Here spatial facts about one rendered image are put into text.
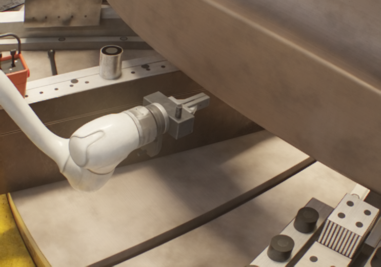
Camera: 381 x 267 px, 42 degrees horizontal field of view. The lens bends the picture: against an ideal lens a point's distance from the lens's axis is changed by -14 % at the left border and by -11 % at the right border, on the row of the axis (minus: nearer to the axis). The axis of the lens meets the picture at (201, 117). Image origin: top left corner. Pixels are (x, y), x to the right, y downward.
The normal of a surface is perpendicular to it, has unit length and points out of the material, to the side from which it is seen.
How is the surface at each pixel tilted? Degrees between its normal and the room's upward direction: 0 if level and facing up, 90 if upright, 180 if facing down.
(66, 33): 90
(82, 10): 90
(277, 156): 0
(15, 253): 0
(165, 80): 90
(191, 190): 0
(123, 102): 90
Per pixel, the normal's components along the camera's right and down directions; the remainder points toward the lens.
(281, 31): 0.00, -0.75
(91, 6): 0.14, 0.57
